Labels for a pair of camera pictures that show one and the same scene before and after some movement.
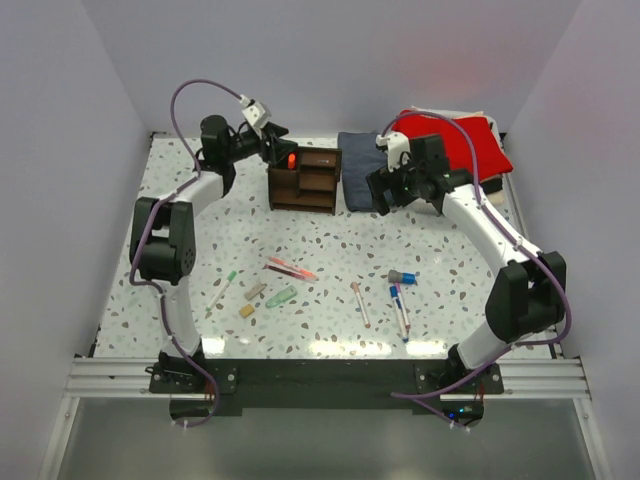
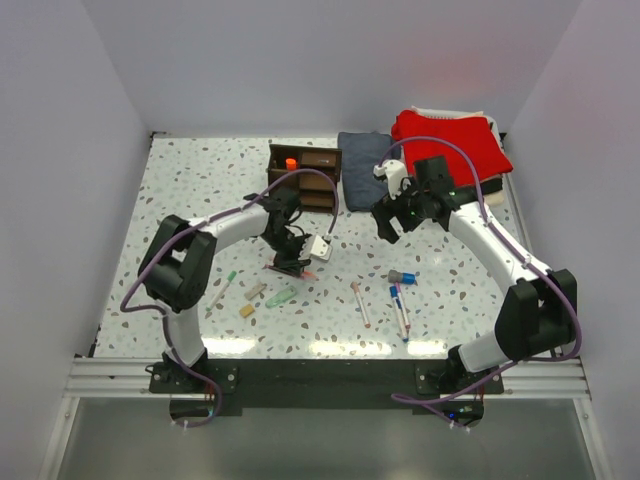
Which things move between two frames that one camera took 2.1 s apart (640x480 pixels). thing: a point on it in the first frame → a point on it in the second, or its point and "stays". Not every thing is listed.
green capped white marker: x=221 y=291 stays
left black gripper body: x=268 y=152 → x=287 y=248
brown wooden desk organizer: x=310 y=182 stays
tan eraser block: x=246 y=310 stays
